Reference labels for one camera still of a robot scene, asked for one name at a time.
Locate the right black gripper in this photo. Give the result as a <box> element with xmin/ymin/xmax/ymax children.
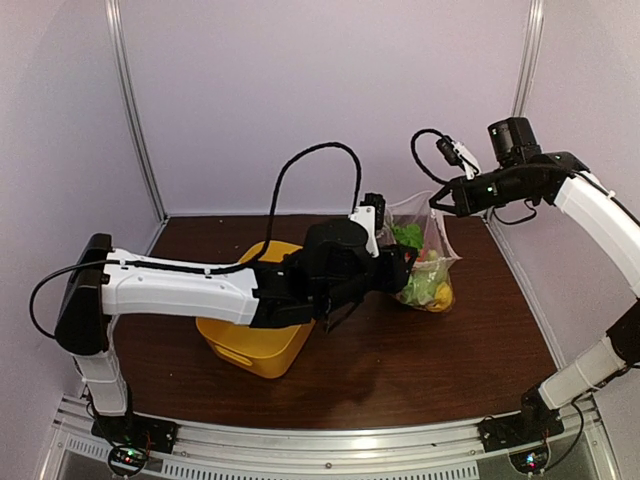
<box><xmin>430</xmin><ymin>162</ymin><xmax>537</xmax><ymax>218</ymax></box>

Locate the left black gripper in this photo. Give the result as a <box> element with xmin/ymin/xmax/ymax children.
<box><xmin>316</xmin><ymin>242</ymin><xmax>418</xmax><ymax>316</ymax></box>

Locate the clear dotted zip bag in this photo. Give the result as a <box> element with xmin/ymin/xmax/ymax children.
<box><xmin>379</xmin><ymin>190</ymin><xmax>460</xmax><ymax>313</ymax></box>

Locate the yellow toy apple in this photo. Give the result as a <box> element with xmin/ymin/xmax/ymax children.
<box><xmin>428</xmin><ymin>282</ymin><xmax>454</xmax><ymax>313</ymax></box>

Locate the yellow plastic basket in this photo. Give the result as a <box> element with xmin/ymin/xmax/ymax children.
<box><xmin>195</xmin><ymin>240</ymin><xmax>317</xmax><ymax>380</ymax></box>

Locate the green toy cabbage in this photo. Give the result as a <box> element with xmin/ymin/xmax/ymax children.
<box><xmin>399</xmin><ymin>270</ymin><xmax>440</xmax><ymax>306</ymax></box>

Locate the red toy chili pepper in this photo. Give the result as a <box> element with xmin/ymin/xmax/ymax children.
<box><xmin>391</xmin><ymin>223</ymin><xmax>425</xmax><ymax>261</ymax></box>

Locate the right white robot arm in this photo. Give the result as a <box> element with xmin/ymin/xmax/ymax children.
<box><xmin>430</xmin><ymin>117</ymin><xmax>639</xmax><ymax>442</ymax></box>

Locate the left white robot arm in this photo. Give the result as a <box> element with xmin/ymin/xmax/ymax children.
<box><xmin>54</xmin><ymin>219</ymin><xmax>418</xmax><ymax>444</ymax></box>

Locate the right circuit board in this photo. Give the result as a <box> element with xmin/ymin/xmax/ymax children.
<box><xmin>509</xmin><ymin>445</ymin><xmax>550</xmax><ymax>476</ymax></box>

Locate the circuit board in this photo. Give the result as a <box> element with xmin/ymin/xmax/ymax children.
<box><xmin>107</xmin><ymin>445</ymin><xmax>149</xmax><ymax>476</ymax></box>
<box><xmin>509</xmin><ymin>445</ymin><xmax>550</xmax><ymax>476</ymax></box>

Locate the left circuit board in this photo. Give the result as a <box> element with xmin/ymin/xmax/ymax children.
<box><xmin>107</xmin><ymin>445</ymin><xmax>149</xmax><ymax>476</ymax></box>

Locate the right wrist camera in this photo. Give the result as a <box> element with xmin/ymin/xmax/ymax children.
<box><xmin>436</xmin><ymin>136</ymin><xmax>481</xmax><ymax>180</ymax></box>

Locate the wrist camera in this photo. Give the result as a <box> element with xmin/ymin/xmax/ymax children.
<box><xmin>436</xmin><ymin>136</ymin><xmax>481</xmax><ymax>180</ymax></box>
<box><xmin>349</xmin><ymin>192</ymin><xmax>386</xmax><ymax>258</ymax></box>

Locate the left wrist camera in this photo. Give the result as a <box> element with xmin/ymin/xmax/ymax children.
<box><xmin>349</xmin><ymin>192</ymin><xmax>386</xmax><ymax>258</ymax></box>

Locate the left black cable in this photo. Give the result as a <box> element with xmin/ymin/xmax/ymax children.
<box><xmin>249</xmin><ymin>141</ymin><xmax>363</xmax><ymax>266</ymax></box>

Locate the front aluminium rail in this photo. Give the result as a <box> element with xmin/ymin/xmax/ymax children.
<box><xmin>35</xmin><ymin>396</ymin><xmax>622</xmax><ymax>479</ymax></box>

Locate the right aluminium frame post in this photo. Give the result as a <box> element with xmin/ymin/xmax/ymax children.
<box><xmin>511</xmin><ymin>0</ymin><xmax>545</xmax><ymax>117</ymax></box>

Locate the aluminium frame post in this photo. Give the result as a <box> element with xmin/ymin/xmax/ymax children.
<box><xmin>511</xmin><ymin>0</ymin><xmax>545</xmax><ymax>117</ymax></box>
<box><xmin>104</xmin><ymin>0</ymin><xmax>169</xmax><ymax>222</ymax></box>

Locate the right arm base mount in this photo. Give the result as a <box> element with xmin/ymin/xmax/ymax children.
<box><xmin>477</xmin><ymin>387</ymin><xmax>564</xmax><ymax>452</ymax></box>

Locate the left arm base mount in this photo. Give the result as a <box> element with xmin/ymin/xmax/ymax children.
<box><xmin>88</xmin><ymin>405</ymin><xmax>178</xmax><ymax>454</ymax></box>

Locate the left aluminium frame post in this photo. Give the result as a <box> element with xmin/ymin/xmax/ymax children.
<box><xmin>104</xmin><ymin>0</ymin><xmax>169</xmax><ymax>222</ymax></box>

